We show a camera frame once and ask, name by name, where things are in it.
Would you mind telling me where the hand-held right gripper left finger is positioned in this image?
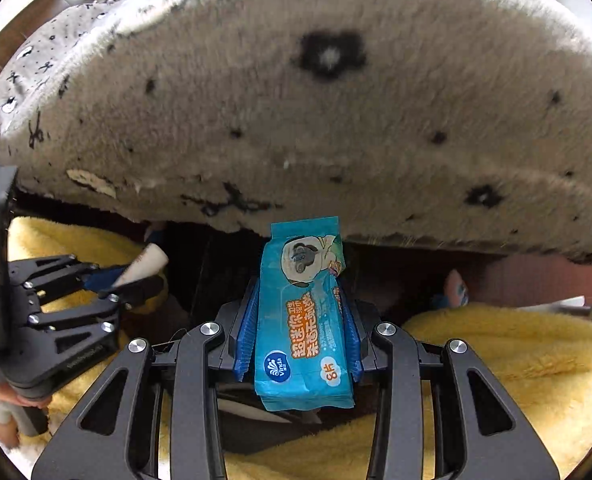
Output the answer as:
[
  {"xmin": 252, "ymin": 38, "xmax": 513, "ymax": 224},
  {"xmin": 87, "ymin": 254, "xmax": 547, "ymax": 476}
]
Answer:
[{"xmin": 30, "ymin": 277, "xmax": 261, "ymax": 480}]

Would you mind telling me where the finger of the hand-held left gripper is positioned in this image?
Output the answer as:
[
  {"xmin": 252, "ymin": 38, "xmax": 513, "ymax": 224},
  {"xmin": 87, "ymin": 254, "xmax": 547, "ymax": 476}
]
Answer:
[
  {"xmin": 6, "ymin": 277, "xmax": 165, "ymax": 397},
  {"xmin": 6, "ymin": 254, "xmax": 126, "ymax": 293}
]

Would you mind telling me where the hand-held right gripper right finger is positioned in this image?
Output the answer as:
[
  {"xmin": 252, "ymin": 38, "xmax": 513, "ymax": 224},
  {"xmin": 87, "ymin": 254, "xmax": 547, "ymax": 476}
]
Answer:
[{"xmin": 337, "ymin": 280, "xmax": 562, "ymax": 480}]

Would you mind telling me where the blue wet wipe packet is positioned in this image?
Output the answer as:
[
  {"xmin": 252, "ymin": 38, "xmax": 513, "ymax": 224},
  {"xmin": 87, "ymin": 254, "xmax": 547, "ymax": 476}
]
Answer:
[{"xmin": 254, "ymin": 216, "xmax": 355, "ymax": 412}]

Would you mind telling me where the black trash bin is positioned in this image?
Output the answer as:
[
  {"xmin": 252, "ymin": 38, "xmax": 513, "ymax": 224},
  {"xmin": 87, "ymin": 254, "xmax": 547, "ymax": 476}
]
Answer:
[{"xmin": 166, "ymin": 220, "xmax": 427, "ymax": 341}]

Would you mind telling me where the person's left hand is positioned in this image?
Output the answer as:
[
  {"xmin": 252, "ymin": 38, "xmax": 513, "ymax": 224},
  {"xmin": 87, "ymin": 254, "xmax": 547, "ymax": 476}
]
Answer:
[{"xmin": 0, "ymin": 384, "xmax": 51, "ymax": 409}]

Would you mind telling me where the pink blue small toy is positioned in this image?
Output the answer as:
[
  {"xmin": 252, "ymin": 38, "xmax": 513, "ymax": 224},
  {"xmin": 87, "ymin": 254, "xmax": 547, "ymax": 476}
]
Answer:
[{"xmin": 433, "ymin": 269, "xmax": 469, "ymax": 308}]

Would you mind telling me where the yellow fleece garment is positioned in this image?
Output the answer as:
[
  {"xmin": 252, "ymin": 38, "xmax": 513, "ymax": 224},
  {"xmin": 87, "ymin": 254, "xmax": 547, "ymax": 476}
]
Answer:
[{"xmin": 6, "ymin": 215, "xmax": 592, "ymax": 480}]

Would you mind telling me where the grey fluffy flower-print blanket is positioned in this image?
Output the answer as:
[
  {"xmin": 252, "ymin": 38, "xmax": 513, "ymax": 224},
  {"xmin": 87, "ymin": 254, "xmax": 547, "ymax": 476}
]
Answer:
[{"xmin": 0, "ymin": 0, "xmax": 592, "ymax": 266}]

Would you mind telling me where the grey patterned bedsheet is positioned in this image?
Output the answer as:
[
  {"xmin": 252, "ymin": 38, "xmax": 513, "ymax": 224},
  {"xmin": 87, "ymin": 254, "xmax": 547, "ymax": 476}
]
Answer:
[{"xmin": 0, "ymin": 0, "xmax": 177, "ymax": 161}]

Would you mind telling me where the white plastic bar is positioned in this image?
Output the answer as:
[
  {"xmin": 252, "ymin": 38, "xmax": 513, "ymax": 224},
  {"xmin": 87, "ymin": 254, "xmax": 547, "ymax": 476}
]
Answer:
[{"xmin": 521, "ymin": 297, "xmax": 592, "ymax": 312}]

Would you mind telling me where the brown wooden headboard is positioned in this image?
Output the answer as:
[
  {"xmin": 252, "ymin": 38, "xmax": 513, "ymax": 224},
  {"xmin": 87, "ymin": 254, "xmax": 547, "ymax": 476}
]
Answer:
[{"xmin": 6, "ymin": 0, "xmax": 136, "ymax": 56}]

